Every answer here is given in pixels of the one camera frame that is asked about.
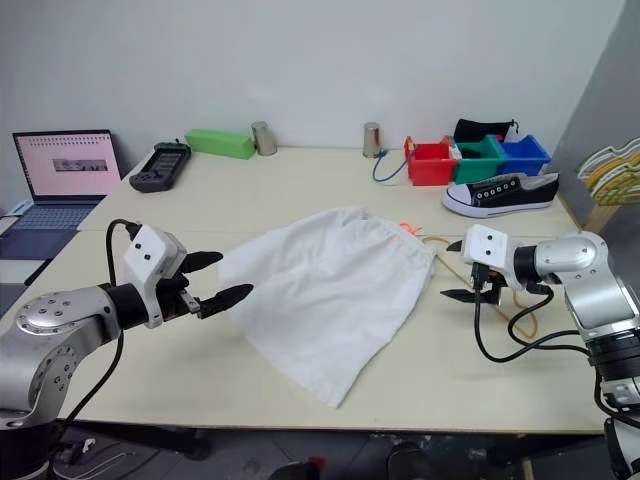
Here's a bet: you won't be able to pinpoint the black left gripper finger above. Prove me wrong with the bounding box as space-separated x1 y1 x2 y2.
178 250 225 275
199 283 256 319

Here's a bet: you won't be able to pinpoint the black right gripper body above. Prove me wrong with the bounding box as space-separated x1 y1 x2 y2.
468 260 507 307

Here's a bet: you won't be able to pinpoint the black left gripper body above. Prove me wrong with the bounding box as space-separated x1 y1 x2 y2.
155 269 205 322

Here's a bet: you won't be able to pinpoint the yellow wire hanger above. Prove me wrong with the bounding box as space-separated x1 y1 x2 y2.
422 234 539 337

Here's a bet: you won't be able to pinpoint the white shorts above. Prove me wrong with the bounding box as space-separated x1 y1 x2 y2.
217 204 439 410

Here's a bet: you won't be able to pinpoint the white hanger on rack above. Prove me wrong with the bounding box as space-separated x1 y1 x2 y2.
576 137 640 179

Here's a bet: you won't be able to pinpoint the red plastic bin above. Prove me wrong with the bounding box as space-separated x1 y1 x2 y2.
403 135 460 188

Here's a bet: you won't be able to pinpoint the black canvas sneaker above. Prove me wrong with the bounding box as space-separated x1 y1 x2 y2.
440 172 561 220

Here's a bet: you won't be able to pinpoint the green plastic bin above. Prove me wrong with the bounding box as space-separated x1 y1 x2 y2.
447 134 506 183

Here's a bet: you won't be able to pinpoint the black handheld controller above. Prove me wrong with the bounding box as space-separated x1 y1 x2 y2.
128 141 193 194

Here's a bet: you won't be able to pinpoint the blue plastic bin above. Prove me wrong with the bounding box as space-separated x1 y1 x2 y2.
494 133 553 178

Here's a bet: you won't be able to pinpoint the green rectangular box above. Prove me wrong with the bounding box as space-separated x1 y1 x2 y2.
183 128 257 161

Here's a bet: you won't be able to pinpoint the black fabric pouch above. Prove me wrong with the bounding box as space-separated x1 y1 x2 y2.
452 118 519 144

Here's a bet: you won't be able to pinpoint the metal cup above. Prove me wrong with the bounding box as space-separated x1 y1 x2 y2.
362 121 384 160
249 120 279 157

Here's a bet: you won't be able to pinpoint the open laptop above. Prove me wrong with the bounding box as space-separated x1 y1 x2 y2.
0 128 124 261

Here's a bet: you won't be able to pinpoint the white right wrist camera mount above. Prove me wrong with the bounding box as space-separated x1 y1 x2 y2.
460 224 524 292

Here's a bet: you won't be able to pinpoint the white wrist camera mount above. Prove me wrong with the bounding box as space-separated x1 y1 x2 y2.
122 224 189 330
460 224 524 292

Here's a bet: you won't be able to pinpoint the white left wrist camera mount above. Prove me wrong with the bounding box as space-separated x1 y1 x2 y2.
122 224 189 330

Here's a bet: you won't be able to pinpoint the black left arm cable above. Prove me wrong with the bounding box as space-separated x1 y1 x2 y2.
59 218 146 431

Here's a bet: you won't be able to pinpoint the blue cable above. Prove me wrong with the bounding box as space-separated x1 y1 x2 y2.
370 148 409 185

